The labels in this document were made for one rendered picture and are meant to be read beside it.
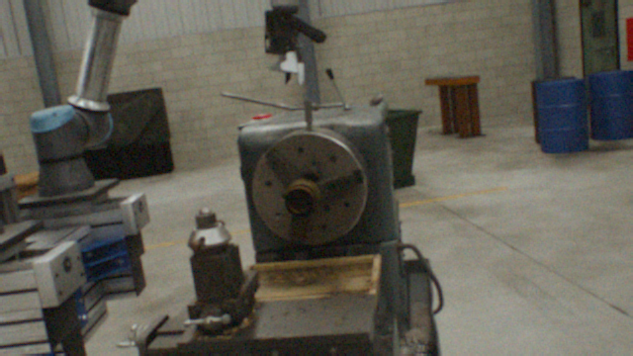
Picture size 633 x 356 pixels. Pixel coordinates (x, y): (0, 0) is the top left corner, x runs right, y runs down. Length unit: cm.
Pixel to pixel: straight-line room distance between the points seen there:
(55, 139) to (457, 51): 1109
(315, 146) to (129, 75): 1017
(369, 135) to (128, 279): 79
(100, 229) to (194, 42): 996
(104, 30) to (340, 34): 1010
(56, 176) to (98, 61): 34
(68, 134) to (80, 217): 22
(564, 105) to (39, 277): 705
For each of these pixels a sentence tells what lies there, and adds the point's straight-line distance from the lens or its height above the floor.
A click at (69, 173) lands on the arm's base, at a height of 121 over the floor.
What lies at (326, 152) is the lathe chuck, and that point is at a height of 118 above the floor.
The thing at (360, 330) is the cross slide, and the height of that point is 97.
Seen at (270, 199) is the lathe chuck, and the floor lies 106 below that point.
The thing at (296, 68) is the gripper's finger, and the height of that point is 141.
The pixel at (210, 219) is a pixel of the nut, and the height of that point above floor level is 117.
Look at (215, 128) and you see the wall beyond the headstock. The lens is 1152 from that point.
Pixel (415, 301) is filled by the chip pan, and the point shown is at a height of 54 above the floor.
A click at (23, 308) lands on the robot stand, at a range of 125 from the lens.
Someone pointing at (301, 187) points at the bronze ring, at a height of 112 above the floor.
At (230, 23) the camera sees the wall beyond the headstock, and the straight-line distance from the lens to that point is 1157.
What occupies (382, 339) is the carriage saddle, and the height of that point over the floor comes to 92.
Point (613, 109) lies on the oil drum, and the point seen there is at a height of 42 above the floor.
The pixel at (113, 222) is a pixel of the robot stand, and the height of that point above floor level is 107.
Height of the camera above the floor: 139
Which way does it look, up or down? 10 degrees down
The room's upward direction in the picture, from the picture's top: 8 degrees counter-clockwise
